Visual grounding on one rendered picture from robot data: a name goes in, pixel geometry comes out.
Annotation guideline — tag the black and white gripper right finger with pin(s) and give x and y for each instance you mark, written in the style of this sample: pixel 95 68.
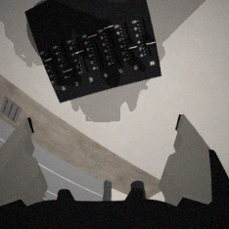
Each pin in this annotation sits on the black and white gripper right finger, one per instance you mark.
pixel 194 179

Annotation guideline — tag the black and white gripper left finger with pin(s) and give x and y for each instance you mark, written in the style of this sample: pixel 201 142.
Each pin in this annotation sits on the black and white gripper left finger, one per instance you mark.
pixel 22 182

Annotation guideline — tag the black fader panel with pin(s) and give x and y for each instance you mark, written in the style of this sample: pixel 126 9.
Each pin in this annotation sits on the black fader panel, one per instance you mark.
pixel 102 60

